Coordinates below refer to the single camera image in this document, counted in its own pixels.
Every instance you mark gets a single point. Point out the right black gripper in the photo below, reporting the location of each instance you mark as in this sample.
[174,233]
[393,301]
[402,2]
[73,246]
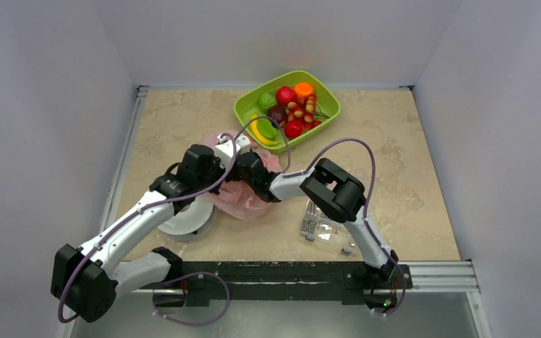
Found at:
[256,172]

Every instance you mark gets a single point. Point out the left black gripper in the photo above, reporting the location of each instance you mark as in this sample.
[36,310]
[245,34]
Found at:
[215,163]

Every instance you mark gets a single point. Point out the pink plastic bag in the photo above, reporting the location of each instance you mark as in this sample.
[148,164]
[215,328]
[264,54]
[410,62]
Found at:
[238,199]

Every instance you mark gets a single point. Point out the yellow fake banana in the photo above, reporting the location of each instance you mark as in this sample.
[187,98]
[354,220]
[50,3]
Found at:
[255,131]

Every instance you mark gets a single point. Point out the green fake leaf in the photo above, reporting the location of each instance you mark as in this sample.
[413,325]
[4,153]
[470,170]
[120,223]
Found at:
[266,129]

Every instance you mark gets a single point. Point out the red fake pomegranate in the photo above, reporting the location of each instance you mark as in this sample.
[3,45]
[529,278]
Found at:
[293,129]

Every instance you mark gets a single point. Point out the dark red fake fruit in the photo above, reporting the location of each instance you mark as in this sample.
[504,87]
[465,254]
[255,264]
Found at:
[278,114]

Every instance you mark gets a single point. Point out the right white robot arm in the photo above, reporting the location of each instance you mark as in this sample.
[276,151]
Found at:
[338,194]

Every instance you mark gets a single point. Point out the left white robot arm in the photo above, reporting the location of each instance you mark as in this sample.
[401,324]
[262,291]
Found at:
[88,279]

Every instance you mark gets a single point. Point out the green fake custard apple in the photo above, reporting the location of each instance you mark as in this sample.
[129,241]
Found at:
[266,101]

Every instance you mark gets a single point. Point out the fake lychee bunch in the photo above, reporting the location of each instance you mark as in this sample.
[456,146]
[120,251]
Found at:
[305,110]

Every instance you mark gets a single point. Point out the red fake apple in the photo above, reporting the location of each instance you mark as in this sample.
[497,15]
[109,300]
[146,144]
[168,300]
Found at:
[285,95]

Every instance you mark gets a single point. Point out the orange fake tangerine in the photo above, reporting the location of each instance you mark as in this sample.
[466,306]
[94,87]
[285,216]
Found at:
[304,89]

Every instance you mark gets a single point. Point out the white filament spool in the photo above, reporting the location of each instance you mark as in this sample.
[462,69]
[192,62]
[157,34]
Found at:
[192,222]

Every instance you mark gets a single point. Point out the green plastic tray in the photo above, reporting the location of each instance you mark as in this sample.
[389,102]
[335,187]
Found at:
[327,102]

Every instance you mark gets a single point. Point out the clear plastic screw box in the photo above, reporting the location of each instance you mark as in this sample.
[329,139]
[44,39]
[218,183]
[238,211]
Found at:
[317,227]

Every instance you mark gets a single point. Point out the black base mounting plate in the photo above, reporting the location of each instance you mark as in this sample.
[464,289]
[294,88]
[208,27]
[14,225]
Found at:
[347,282]

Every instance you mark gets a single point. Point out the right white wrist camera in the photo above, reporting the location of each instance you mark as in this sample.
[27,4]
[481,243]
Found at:
[243,144]

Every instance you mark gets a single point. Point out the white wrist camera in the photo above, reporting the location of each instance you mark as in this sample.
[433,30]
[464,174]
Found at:
[227,147]
[243,144]

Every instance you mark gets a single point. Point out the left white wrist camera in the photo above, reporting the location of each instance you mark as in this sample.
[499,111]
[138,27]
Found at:
[227,147]

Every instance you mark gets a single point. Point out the aluminium frame rail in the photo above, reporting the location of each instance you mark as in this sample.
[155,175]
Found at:
[427,276]

